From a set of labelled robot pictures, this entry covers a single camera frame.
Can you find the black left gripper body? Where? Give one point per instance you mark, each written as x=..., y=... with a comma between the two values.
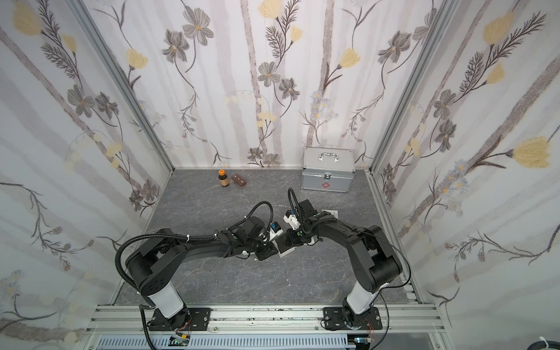
x=269, y=251

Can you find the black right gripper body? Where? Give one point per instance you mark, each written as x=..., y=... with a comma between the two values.
x=295, y=238

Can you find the white bow jewelry box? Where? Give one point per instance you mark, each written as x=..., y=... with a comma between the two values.
x=284, y=248

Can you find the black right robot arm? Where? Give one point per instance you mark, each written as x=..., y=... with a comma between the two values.
x=374, y=260

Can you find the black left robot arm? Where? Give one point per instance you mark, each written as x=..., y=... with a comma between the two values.
x=148, y=263

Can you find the small dark red box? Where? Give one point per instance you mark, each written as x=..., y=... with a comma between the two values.
x=239, y=180

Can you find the silver aluminium first aid case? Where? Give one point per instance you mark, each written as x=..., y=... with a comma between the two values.
x=327, y=169

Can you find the brown bottle orange cap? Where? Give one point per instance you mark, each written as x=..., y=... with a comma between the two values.
x=223, y=178

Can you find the small green circuit board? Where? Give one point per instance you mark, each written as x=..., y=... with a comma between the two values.
x=180, y=340

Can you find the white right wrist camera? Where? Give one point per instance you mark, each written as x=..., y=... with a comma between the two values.
x=292, y=220

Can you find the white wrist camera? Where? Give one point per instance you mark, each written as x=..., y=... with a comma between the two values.
x=274, y=231
x=292, y=220

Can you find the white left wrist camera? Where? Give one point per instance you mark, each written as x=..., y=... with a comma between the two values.
x=274, y=231

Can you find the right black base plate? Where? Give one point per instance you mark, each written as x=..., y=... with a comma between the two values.
x=337, y=321

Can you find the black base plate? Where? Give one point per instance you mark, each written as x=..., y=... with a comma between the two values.
x=197, y=319
x=337, y=321

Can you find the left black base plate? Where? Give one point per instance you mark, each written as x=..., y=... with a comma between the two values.
x=197, y=319

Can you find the aluminium mounting rail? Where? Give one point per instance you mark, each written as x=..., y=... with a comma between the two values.
x=405, y=326

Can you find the white slotted cable duct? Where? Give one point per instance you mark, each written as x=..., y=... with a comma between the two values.
x=327, y=341

